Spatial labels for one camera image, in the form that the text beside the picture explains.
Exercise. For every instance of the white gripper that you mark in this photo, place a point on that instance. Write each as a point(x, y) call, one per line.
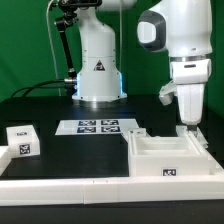
point(190, 79)

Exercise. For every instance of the white cabinet door panel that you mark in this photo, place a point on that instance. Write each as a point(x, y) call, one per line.
point(181, 130)
point(137, 132)

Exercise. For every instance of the white cabinet body box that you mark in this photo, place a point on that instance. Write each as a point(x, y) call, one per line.
point(167, 156)

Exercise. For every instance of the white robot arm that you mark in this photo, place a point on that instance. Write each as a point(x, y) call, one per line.
point(180, 27)

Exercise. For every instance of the white cabinet top block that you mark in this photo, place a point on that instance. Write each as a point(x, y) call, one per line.
point(22, 141)

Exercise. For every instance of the white tag base sheet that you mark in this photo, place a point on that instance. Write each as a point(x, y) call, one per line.
point(96, 126)

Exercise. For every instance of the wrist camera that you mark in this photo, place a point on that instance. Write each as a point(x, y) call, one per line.
point(167, 93)

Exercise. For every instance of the white U-shaped fence frame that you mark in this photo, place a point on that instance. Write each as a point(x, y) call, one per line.
point(112, 190)

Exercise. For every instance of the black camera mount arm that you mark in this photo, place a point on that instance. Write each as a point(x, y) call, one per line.
point(68, 19)

